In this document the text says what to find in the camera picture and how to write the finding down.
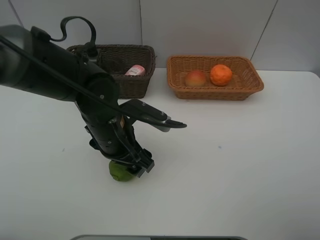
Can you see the green papaya fruit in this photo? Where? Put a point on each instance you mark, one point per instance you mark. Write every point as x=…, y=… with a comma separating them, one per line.
x=119, y=172

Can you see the black grey left wrist camera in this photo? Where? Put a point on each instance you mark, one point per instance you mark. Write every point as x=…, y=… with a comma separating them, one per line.
x=143, y=110

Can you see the red yellow peach fruit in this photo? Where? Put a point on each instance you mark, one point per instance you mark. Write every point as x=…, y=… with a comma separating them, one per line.
x=195, y=78

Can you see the dark brown wicker basket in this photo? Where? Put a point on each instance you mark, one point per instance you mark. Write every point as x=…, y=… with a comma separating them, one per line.
x=131, y=66

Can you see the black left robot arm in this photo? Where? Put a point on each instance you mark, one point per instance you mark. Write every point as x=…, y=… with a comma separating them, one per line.
x=30, y=61

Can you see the light orange wicker basket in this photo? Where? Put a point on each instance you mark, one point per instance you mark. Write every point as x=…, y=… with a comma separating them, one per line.
x=245, y=79

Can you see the orange tangerine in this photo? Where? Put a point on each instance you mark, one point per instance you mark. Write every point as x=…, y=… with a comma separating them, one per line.
x=220, y=75

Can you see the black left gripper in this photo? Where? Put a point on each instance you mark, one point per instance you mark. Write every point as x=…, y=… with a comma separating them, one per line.
x=114, y=136

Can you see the pink squeeze bottle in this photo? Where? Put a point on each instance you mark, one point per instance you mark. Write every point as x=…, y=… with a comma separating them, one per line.
x=136, y=70

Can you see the dark green pump bottle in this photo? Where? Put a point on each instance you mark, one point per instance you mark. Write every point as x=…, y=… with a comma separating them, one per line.
x=91, y=51

